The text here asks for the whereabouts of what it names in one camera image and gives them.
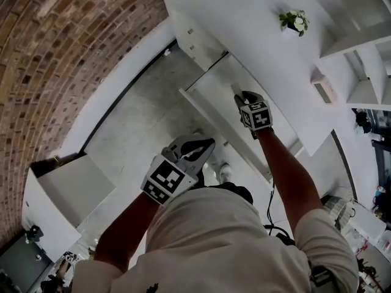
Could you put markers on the person's black trousers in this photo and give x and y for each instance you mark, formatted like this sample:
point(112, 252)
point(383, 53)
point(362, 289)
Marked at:
point(235, 191)

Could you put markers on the white desk drawer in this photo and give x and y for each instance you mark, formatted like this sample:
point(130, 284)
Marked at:
point(220, 84)

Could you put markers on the pink digital clock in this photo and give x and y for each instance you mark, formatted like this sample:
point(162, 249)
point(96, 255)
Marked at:
point(323, 91)

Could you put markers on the small white object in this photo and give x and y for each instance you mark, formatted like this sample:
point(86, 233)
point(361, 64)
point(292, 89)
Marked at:
point(236, 88)

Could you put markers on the white shelf hutch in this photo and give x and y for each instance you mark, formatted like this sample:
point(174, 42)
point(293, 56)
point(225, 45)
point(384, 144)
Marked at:
point(369, 90)

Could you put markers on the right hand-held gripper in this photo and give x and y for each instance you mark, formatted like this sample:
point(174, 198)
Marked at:
point(256, 116)

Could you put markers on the grey table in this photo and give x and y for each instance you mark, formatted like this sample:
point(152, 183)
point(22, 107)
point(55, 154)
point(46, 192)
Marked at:
point(21, 264)

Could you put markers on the black device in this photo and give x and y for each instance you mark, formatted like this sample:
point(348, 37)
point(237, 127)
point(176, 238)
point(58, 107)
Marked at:
point(34, 233)

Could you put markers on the person's left forearm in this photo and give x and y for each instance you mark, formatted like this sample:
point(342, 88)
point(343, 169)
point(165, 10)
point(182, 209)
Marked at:
point(122, 233)

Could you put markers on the white desk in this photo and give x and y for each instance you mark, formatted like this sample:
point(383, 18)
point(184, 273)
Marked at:
point(238, 20)

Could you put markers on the small potted plant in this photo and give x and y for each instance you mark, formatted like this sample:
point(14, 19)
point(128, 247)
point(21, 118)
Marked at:
point(293, 18)

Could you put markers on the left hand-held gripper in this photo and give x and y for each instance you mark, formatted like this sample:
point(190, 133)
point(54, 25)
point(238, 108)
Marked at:
point(169, 179)

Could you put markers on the white open cabinet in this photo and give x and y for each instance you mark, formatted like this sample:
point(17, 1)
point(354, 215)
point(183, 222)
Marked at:
point(46, 218)

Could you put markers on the person's white shirt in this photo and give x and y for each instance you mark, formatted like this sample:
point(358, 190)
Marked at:
point(214, 240)

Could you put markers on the person's white shoe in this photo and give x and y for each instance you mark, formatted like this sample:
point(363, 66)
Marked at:
point(205, 165)
point(224, 172)

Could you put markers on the black window frame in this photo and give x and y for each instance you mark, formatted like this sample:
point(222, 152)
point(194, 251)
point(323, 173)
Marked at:
point(382, 163)

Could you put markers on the person's right forearm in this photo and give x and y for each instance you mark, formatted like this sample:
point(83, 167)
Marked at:
point(287, 175)

